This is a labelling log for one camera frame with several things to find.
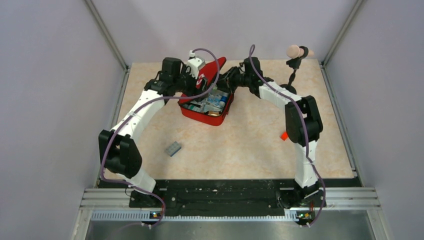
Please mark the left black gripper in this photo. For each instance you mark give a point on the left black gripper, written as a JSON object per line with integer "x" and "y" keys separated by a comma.
{"x": 184, "y": 71}

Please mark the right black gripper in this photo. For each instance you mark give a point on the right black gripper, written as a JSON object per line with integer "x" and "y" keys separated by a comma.
{"x": 226, "y": 82}

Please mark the blue cotton swab bag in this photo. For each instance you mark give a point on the blue cotton swab bag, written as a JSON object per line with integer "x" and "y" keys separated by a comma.
{"x": 216, "y": 99}

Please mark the red black medicine kit bag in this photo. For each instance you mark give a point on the red black medicine kit bag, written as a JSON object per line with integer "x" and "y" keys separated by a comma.
{"x": 203, "y": 116}

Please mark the clear white cap bottle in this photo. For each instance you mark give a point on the clear white cap bottle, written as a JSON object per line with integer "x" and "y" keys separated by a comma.
{"x": 193, "y": 108}

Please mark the amber medicine bottle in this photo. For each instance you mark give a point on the amber medicine bottle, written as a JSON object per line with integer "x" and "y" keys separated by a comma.
{"x": 214, "y": 113}

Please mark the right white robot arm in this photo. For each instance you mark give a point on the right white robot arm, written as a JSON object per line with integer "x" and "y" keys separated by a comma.
{"x": 303, "y": 123}

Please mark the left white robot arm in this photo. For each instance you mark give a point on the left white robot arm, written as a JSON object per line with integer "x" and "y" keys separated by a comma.
{"x": 118, "y": 146}

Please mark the grey blue pill blister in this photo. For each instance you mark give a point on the grey blue pill blister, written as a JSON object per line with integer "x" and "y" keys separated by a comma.
{"x": 173, "y": 148}

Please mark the black microphone stand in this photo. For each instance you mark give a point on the black microphone stand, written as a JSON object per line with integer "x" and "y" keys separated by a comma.
{"x": 296, "y": 54}

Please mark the orange red block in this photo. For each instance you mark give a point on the orange red block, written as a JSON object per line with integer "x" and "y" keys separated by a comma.
{"x": 284, "y": 136}

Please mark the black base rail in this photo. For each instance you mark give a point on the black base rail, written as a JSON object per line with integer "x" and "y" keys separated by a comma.
{"x": 230, "y": 197}

